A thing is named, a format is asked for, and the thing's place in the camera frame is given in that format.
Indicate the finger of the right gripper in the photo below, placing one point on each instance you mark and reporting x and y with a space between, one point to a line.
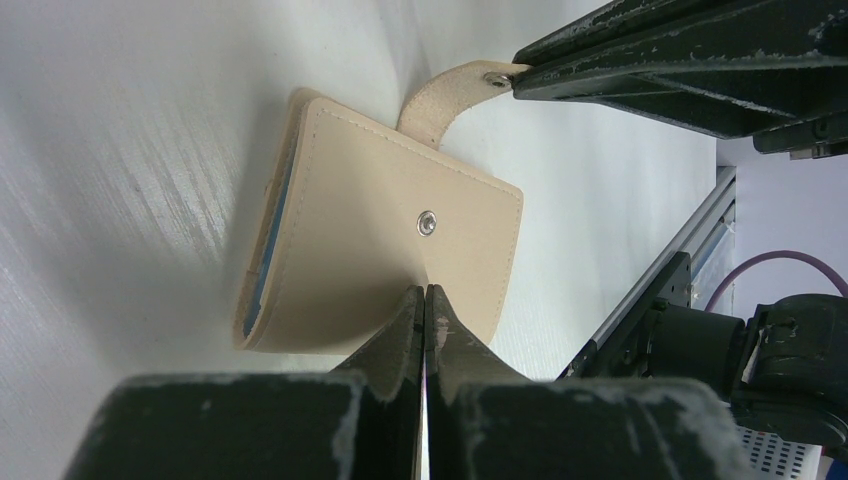
728 69

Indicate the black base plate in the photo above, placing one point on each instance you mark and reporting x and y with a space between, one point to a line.
620 348

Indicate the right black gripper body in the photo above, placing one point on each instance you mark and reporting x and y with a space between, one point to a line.
821 134

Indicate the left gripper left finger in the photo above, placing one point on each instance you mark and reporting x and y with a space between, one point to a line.
360 420

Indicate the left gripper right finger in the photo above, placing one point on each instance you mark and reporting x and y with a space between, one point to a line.
488 421

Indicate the beige card holder wallet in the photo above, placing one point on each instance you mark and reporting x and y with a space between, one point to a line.
356 212

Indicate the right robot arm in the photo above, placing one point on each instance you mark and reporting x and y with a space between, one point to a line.
782 371

